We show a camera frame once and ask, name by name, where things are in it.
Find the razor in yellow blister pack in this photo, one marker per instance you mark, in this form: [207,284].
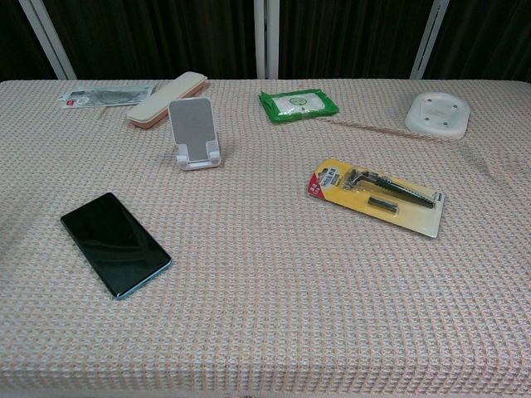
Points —
[373,199]

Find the green wet wipes pack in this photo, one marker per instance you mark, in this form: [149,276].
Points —
[296,103]

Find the black pleated curtain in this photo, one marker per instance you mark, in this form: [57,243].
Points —
[157,37]
[485,39]
[16,45]
[352,37]

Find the white phone stand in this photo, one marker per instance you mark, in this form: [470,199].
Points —
[191,124]

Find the white blister pack card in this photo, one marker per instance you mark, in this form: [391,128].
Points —
[103,96]

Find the white upright frame post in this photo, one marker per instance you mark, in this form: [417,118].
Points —
[265,37]

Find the beige flat stick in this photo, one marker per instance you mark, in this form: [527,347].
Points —
[159,101]

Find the white oval soap dish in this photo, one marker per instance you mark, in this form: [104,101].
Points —
[437,116]

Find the black smartphone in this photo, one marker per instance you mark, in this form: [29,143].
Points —
[114,242]

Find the pink waffle tablecloth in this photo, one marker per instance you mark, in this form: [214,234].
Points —
[265,290]

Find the white slanted frame post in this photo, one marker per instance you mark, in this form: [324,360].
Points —
[429,39]
[47,39]

